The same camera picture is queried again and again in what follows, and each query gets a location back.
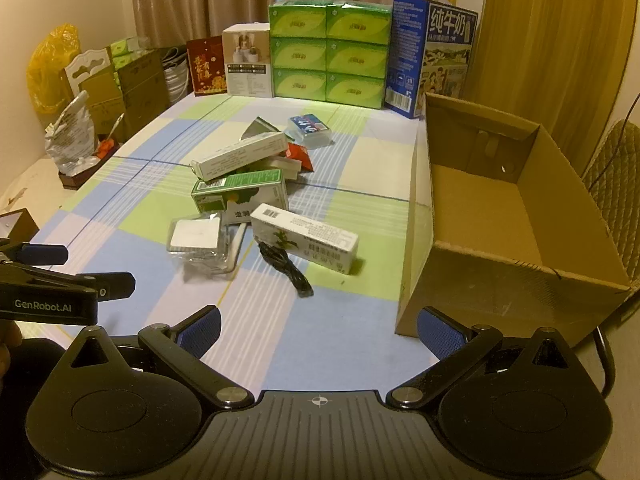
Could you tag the silver pen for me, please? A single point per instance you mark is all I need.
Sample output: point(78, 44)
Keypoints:
point(115, 127)

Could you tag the green tissue pack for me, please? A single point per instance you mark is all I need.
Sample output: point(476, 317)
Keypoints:
point(125, 49)

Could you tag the white cutout cardboard box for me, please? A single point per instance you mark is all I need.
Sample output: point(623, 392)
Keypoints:
point(92, 75)

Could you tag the brown cardboard box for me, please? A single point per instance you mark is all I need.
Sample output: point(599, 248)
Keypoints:
point(500, 285)
point(145, 90)

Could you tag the stack of green tissue boxes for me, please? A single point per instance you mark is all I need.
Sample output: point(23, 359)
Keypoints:
point(327, 55)

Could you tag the closed brown cardboard box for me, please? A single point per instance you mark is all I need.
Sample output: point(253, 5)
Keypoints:
point(145, 90)

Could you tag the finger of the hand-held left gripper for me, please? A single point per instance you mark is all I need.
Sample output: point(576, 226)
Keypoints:
point(46, 254)
point(115, 284)

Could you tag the long white medicine box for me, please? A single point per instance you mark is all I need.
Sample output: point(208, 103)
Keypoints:
point(240, 156)

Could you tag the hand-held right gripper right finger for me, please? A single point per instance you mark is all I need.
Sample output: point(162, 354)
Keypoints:
point(440, 334)

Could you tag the silver foil bag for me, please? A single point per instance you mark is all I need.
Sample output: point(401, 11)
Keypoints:
point(72, 132)

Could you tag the green white medicine box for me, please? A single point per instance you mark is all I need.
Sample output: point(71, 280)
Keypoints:
point(235, 185)

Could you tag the blue milk carton box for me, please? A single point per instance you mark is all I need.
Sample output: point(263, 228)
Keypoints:
point(407, 55)

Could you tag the yellow plastic bag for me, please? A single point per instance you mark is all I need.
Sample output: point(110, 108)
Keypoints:
point(47, 67)

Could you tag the small brown box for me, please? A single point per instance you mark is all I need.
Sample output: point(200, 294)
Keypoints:
point(17, 225)

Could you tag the wooden base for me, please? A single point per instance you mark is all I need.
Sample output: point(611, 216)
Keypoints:
point(75, 175)

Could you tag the dark red gift box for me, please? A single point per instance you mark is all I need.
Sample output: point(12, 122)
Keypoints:
point(205, 67)

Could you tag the white box with plant print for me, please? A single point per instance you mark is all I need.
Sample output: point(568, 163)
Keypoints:
point(310, 237)

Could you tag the quilted chair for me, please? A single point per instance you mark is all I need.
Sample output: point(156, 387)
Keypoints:
point(616, 185)

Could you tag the clear plastic pack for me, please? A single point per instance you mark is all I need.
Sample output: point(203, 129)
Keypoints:
point(195, 235)

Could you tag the golden curtain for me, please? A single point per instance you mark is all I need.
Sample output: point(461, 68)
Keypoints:
point(550, 35)

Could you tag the white product box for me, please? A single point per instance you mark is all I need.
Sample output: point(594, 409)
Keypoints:
point(247, 67)

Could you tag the white striped bag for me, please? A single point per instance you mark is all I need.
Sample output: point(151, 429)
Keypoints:
point(177, 80)

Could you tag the red candy packet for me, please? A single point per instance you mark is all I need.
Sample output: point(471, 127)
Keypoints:
point(301, 155)

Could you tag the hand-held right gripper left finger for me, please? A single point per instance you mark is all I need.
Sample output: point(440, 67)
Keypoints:
point(202, 329)

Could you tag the blue tissue packet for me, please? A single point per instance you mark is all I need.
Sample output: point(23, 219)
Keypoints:
point(307, 126)

